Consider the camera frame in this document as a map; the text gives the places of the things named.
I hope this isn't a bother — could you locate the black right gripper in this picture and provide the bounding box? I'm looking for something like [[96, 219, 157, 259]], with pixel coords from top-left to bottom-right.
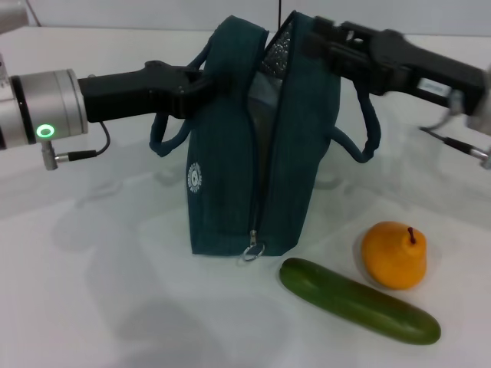
[[302, 15, 487, 117]]

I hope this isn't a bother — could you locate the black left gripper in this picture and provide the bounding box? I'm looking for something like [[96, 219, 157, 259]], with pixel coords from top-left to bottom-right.
[[76, 60, 234, 123]]

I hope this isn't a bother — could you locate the teal fabric lunch bag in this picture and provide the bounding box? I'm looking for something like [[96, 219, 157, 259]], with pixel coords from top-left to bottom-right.
[[149, 11, 383, 265]]

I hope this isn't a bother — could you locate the orange pear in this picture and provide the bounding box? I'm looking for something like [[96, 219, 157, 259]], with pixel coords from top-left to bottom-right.
[[361, 221, 428, 291]]

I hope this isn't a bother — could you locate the green cucumber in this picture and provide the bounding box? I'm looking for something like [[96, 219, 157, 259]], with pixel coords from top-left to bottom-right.
[[278, 257, 442, 346]]

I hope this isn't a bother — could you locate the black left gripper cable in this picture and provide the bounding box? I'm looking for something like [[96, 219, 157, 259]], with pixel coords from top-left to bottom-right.
[[53, 121, 112, 162]]

